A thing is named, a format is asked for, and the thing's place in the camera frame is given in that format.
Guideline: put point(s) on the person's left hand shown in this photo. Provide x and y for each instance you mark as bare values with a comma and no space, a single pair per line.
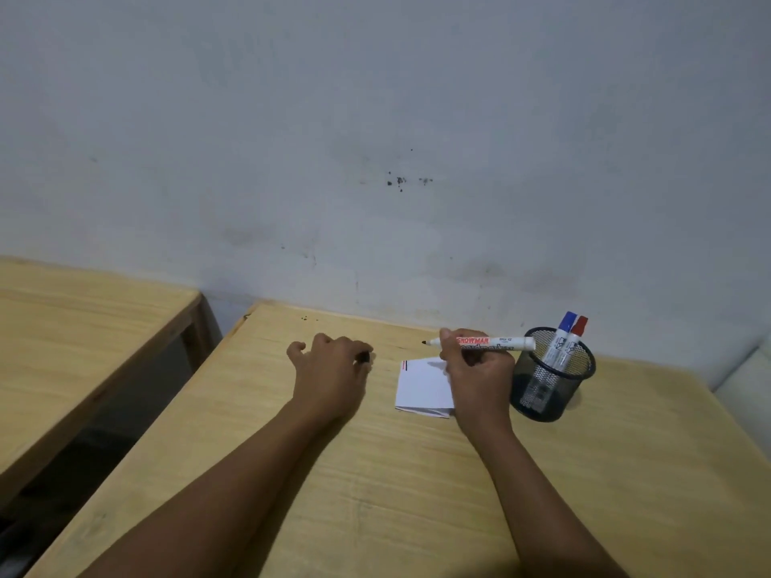
331,379

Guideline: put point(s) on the person's right hand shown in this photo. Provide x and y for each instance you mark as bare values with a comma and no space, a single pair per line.
482,391

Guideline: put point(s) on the black marker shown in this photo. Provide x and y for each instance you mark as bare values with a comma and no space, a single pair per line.
512,343

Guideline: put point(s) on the white paper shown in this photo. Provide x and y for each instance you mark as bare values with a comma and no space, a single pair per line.
421,388

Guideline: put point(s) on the blue marker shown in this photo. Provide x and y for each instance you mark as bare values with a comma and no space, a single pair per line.
567,321

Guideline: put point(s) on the red marker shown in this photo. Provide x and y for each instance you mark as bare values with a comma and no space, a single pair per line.
579,326

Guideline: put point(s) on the person's left forearm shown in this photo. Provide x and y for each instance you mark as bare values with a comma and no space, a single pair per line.
229,511

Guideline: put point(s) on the person's right forearm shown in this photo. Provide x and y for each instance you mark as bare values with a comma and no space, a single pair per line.
542,511

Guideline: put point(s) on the black mesh pen holder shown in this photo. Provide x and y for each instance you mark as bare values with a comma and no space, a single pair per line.
548,409

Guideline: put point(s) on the wooden side table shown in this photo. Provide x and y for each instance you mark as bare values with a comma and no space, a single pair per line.
78,343

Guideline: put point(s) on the white cabinet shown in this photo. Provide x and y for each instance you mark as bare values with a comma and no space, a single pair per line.
747,391

